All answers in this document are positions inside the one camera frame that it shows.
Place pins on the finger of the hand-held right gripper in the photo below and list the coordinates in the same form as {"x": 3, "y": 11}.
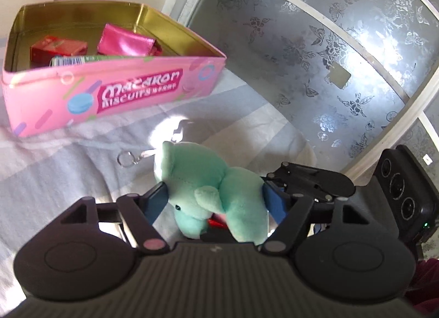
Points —
{"x": 308, "y": 179}

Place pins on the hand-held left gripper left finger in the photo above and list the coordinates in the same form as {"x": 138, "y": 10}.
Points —
{"x": 156, "y": 201}

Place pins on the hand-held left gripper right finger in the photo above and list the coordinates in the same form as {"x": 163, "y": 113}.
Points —
{"x": 275, "y": 203}

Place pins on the pink tin box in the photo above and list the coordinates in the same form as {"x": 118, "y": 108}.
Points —
{"x": 113, "y": 93}

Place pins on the red wrapper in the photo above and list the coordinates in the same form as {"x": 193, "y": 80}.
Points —
{"x": 216, "y": 222}

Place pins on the striped bed sheet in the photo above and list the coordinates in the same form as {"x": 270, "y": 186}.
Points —
{"x": 85, "y": 160}

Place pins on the dark red cloth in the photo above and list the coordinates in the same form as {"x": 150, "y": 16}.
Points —
{"x": 425, "y": 283}

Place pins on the grey square patch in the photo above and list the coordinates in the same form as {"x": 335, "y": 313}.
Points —
{"x": 339, "y": 75}

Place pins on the frosted floral glass window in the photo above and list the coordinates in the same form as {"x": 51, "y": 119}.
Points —
{"x": 308, "y": 47}

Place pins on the long green cardboard box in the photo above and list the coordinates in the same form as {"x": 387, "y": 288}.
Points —
{"x": 79, "y": 60}

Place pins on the pink foil packet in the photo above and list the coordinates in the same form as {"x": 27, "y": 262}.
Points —
{"x": 125, "y": 42}

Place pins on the red cardboard box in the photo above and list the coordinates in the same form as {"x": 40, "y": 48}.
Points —
{"x": 56, "y": 49}

